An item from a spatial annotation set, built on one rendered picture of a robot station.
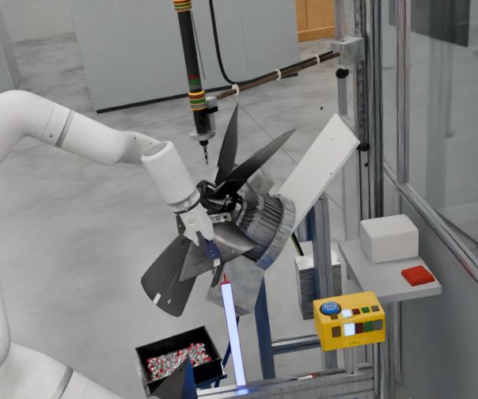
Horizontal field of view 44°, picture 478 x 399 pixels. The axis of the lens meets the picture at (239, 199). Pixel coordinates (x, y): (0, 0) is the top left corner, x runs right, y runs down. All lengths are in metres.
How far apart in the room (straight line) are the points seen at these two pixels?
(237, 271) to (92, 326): 1.82
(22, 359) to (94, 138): 0.49
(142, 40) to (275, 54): 1.64
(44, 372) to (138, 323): 2.25
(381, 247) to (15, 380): 1.27
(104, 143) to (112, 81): 5.85
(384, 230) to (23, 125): 1.22
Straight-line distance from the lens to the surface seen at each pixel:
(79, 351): 3.35
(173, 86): 7.29
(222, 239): 1.62
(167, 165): 1.39
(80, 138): 1.36
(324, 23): 9.83
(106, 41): 7.11
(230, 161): 1.98
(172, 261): 1.86
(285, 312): 3.29
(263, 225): 1.78
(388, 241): 2.04
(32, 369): 1.20
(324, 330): 1.50
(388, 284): 1.98
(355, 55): 2.00
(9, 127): 1.35
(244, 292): 1.78
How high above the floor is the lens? 2.00
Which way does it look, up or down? 26 degrees down
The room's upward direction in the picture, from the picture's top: 8 degrees counter-clockwise
